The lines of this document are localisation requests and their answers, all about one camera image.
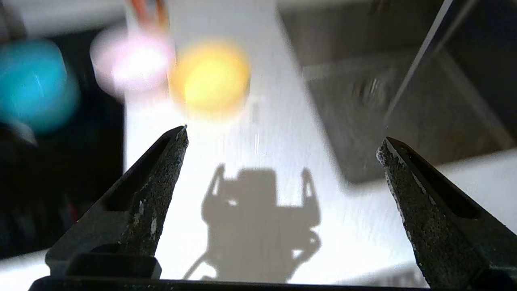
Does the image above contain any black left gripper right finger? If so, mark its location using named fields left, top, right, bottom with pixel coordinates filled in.
left=376, top=137, right=517, bottom=289

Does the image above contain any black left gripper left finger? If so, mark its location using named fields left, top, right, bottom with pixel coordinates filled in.
left=46, top=125, right=189, bottom=279

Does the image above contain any pink plastic bowl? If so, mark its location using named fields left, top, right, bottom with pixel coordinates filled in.
left=90, top=28, right=176, bottom=97

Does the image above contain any yellow plastic bowl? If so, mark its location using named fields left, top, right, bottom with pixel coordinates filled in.
left=169, top=40, right=252, bottom=116

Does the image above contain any blue plastic bowl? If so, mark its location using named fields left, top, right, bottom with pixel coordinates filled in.
left=0, top=38, right=81, bottom=134

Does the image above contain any stainless steel sink basin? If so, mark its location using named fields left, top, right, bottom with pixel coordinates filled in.
left=279, top=0, right=517, bottom=184

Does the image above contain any metal sink drain strainer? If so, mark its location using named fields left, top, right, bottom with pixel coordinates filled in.
left=355, top=76, right=389, bottom=106

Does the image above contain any black induction cooktop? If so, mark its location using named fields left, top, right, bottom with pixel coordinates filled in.
left=0, top=28, right=126, bottom=259

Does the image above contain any running tap water stream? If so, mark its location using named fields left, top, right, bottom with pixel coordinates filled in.
left=384, top=0, right=469, bottom=127

